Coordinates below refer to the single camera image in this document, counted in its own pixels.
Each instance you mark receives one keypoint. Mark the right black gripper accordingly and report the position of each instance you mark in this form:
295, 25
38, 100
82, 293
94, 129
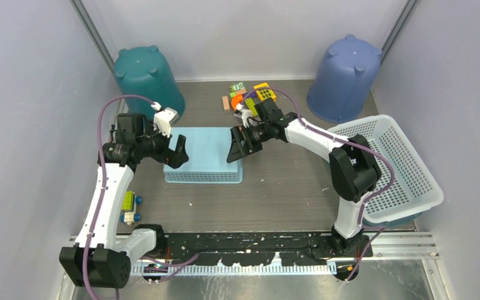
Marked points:
239, 149

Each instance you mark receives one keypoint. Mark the yellow grid toy block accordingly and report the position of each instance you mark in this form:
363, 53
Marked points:
263, 92

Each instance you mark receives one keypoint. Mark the light blue basket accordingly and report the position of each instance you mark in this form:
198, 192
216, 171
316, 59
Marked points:
207, 148

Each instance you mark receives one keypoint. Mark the beige toy block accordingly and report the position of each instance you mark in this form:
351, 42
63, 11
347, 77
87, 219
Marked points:
225, 103

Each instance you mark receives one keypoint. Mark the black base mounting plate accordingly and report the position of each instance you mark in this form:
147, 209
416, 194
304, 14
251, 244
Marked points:
255, 248

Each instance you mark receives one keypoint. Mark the toy train blocks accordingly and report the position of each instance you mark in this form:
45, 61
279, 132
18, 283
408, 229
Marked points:
130, 203

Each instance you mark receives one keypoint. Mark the white plastic basket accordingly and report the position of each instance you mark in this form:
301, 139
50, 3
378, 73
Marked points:
414, 189

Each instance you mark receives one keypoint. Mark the green patterned toy tile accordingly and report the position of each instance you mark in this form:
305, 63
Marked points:
236, 87

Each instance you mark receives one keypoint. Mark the teal bottom basket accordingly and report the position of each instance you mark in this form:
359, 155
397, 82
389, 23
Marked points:
375, 193

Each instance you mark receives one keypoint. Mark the orange horseshoe toy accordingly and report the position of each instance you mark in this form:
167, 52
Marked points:
237, 102

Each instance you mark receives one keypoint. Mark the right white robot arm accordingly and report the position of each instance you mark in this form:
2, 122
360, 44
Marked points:
294, 129

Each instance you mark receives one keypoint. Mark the blue plastic bucket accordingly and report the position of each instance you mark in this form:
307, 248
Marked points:
343, 80

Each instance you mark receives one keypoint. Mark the teal plastic bucket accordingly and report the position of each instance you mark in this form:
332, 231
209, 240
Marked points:
145, 71

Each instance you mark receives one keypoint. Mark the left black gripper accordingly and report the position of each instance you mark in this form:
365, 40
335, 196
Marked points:
174, 158

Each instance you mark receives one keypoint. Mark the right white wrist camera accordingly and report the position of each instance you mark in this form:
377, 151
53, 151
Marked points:
245, 115

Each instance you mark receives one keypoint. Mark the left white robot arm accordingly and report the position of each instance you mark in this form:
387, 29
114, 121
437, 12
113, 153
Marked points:
97, 259

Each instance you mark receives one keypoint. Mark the lime green building brick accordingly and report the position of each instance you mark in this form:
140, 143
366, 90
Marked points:
250, 103

